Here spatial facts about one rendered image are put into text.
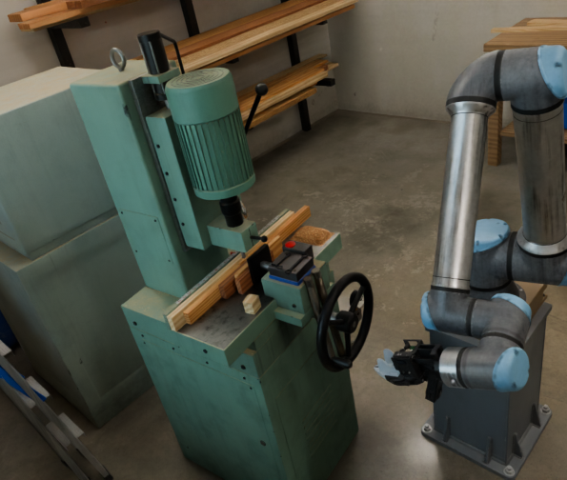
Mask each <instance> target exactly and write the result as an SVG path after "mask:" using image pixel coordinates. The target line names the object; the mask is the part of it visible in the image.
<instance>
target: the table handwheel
mask: <svg viewBox="0 0 567 480"><path fill-rule="evenodd" d="M353 282H357V283H359V285H360V288H359V290H358V292H357V294H356V297H355V299H354V301H353V303H352V305H351V307H350V309H349V310H348V311H346V310H341V311H340V312H335V311H333V309H334V305H335V303H336V301H337V299H338V297H339V296H340V294H341V292H342V291H344V289H345V288H346V287H347V286H348V285H350V284H351V283H353ZM362 294H363V296H364V310H363V317H362V322H361V326H360V329H359V332H358V335H357V337H356V339H355V341H354V344H353V346H352V347H351V334H352V333H353V332H355V330H356V328H357V326H358V317H357V315H356V313H354V312H355V310H356V307H357V305H358V303H359V301H360V299H361V296H362ZM373 308H374V297H373V291H372V287H371V284H370V282H369V280H368V278H367V277H366V276H365V275H364V274H362V273H360V272H357V271H353V272H349V273H347V274H345V275H344V276H342V277H341V278H340V279H339V280H338V281H337V282H336V283H335V284H334V286H333V288H332V289H331V291H330V292H329V294H328V296H327V298H326V300H325V303H324V305H323V308H321V309H322V311H321V313H320V316H319V320H318V325H317V332H316V349H317V354H318V358H319V361H320V363H321V364H322V366H323V367H324V368H325V369H326V370H328V371H331V372H339V371H342V370H345V368H342V367H340V366H338V365H337V364H335V363H333V362H332V360H331V358H330V356H329V353H328V349H327V333H328V327H329V326H335V328H336V329H337V330H339V331H343V332H344V335H345V346H346V356H345V357H344V358H345V359H348V360H351V361H352V363H353V361H354V360H355V358H356V357H357V356H358V355H359V353H360V351H361V349H362V347H363V345H364V343H365V341H366V338H367V335H368V332H369V329H370V325H371V322H372V317H373Z"/></svg>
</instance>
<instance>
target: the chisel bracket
mask: <svg viewBox="0 0 567 480"><path fill-rule="evenodd" d="M243 221H244V222H243V224H242V225H240V226H238V227H234V228H230V227H228V226H227V224H226V220H225V217H224V215H222V214H221V215H219V216H218V217H217V218H215V219H214V220H213V221H212V222H211V223H210V224H208V225H207V228H208V232H209V235H210V237H211V241H212V244H213V245H216V246H219V247H223V248H227V249H231V250H238V251H242V252H248V251H249V250H250V249H251V248H252V247H253V246H255V245H256V244H257V243H258V242H259V241H260V240H255V239H251V238H250V236H251V235H252V236H258V231H257V227H256V223H255V222H254V221H250V220H245V219H243Z"/></svg>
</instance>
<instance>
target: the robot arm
mask: <svg viewBox="0 0 567 480"><path fill-rule="evenodd" d="M565 98H567V49H565V48H564V47H563V46H561V45H554V46H547V45H541V46H540V47H530V48H521V49H511V50H494V51H491V52H488V53H486V54H484V55H482V56H480V57H478V58H477V59H476V60H475V61H474V62H473V63H471V64H470V65H469V66H468V67H467V68H466V69H465V70H464V71H463V72H462V73H461V74H460V75H459V76H458V77H457V79H456V80H455V82H454V83H453V85H452V86H451V88H450V90H449V93H448V96H447V100H446V109H445V110H446V111H447V112H448V113H449V114H450V115H451V124H450V132H449V141H448V149H447V157H446V166H445V174H444V182H443V191H442V199H441V208H440V215H439V224H438V233H437V241H436V249H435V265H434V274H433V282H432V284H431V289H430V291H426V292H425V293H424V294H423V296H422V299H421V301H422V302H421V305H420V315H421V320H422V323H423V325H424V326H425V327H426V328H427V329H429V330H437V331H438V332H442V331H443V332H448V333H453V334H459V335H464V336H471V337H474V338H478V339H480V341H479V345H478V347H477V348H476V347H448V348H446V349H445V350H444V349H443V348H442V346H441V345H436V344H424V343H423V341H422V339H403V341H404V343H405V347H404V348H402V349H400V351H396V352H395V353H393V352H392V351H391V350H389V349H385V350H384V351H383V353H384V358H385V361H384V360H383V359H381V358H378V359H377V364H378V365H375V367H374V369H375V371H376V372H377V373H378V374H379V375H380V376H381V377H383V378H384V379H386V380H387V381H389V382H390V383H392V384H394V385H397V386H408V387H409V386H410V385H419V384H421V383H423V382H424V381H426V382H427V381H428V384H427V389H426V391H425V393H426V396H425V399H427V400H429V401H431V402H433V403H435V401H436V399H438V398H439V397H440V395H441V393H442V384H443V383H444V384H445V385H446V386H447V387H449V388H460V389H473V390H497V391H500V392H507V391H519V390H521V389H523V387H524V386H525V385H526V383H527V380H528V377H529V368H530V365H529V359H528V356H527V354H526V352H525V351H524V347H525V342H526V338H527V334H528V329H529V327H530V326H531V315H532V311H531V308H530V306H529V305H528V304H527V303H526V302H525V301H524V300H522V299H521V298H519V290H518V288H517V286H516V283H515V282H514V281H520V282H529V283H538V284H545V285H554V286H558V287H559V286H567V223H566V188H565V150H564V112H563V103H564V99H565ZM498 101H510V102H511V109H512V111H513V119H514V130H515V139H516V160H517V170H518V181H519V191H520V202H521V212H522V223H523V226H522V227H521V228H520V229H519V230H518V231H510V227H509V225H507V223H506V222H504V221H502V220H499V219H494V218H491V219H481V220H477V221H476V219H477V211H478V202H479V194H480V186H481V177H482V169H483V160H484V151H485V143H486V134H487V126H488V118H489V117H490V116H491V115H492V114H493V113H495V112H496V103H497V102H498ZM409 341H416V342H417V345H416V346H410V344H409Z"/></svg>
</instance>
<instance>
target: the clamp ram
mask: <svg viewBox="0 0 567 480"><path fill-rule="evenodd" d="M272 262H273V261H272V257H271V253H270V249H269V245H268V244H263V245H262V246H261V247H260V248H259V249H258V250H257V251H255V252H254V253H253V254H252V255H251V256H250V257H249V258H248V259H247V263H248V267H249V271H250V275H251V278H252V281H253V284H255V285H257V284H258V283H259V282H260V281H261V278H262V277H263V276H264V275H265V274H266V273H267V272H268V271H269V269H268V266H269V265H270V264H271V263H272Z"/></svg>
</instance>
